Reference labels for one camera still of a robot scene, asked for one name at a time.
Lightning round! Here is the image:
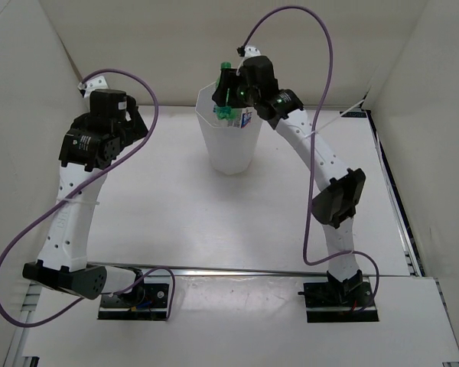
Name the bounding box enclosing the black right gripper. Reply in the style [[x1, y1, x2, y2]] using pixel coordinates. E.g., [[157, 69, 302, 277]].
[[211, 68, 260, 109]]

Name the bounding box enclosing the green plastic soda bottle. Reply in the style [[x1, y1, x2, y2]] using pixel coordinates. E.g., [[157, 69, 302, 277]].
[[214, 61, 236, 120]]

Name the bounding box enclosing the clear bottle white barcode label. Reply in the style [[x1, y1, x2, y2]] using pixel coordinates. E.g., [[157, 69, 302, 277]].
[[228, 108, 254, 128]]

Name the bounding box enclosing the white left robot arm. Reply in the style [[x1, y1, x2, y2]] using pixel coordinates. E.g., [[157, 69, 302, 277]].
[[22, 68, 154, 306]]

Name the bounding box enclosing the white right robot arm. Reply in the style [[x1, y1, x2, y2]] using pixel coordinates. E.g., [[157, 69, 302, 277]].
[[213, 56, 366, 306]]

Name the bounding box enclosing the white octagonal plastic bin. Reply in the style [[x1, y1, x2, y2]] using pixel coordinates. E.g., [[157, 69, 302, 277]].
[[195, 83, 262, 175]]

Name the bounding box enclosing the white zip tie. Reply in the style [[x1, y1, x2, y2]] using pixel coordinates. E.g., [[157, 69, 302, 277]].
[[304, 98, 365, 138]]

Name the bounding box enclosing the white foam board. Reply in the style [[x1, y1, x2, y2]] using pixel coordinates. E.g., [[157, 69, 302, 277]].
[[24, 276, 459, 366]]

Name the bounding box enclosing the aluminium table edge rail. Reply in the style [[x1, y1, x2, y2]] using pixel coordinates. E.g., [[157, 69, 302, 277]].
[[53, 265, 414, 277]]

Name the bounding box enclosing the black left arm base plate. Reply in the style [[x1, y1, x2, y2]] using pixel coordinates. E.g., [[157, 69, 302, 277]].
[[97, 274, 173, 321]]

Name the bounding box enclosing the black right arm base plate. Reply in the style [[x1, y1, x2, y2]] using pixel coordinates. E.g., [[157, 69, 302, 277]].
[[298, 278, 379, 323]]

